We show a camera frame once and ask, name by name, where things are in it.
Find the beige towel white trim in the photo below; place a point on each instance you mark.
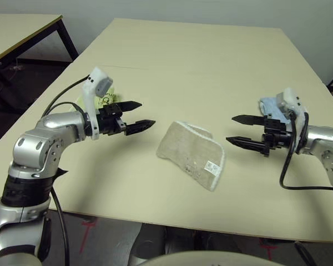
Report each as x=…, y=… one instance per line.
x=188, y=149

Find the black robot foot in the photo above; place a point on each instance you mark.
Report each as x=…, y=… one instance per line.
x=216, y=242
x=150, y=246

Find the side table at left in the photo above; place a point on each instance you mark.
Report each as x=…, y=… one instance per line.
x=16, y=30

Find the green folded towel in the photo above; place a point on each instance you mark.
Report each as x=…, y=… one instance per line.
x=108, y=98

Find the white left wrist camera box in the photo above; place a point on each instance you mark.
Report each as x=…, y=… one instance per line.
x=93, y=83

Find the blue folded towel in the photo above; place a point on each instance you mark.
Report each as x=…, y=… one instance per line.
x=269, y=106

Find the black robot left foot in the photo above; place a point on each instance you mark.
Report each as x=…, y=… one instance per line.
x=150, y=246

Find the black robot right foot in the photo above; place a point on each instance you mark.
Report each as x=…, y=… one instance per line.
x=216, y=242

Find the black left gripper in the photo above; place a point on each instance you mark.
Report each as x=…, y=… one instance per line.
x=109, y=122

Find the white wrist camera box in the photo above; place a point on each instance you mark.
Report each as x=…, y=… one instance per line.
x=291, y=97
x=93, y=83

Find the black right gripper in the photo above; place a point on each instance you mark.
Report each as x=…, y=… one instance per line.
x=276, y=133

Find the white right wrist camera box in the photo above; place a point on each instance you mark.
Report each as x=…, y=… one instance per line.
x=291, y=97

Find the grey robot torso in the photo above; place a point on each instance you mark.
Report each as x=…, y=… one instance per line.
x=194, y=260

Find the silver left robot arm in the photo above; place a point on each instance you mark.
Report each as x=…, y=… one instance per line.
x=33, y=149

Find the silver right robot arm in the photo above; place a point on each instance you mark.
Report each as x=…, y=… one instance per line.
x=322, y=135

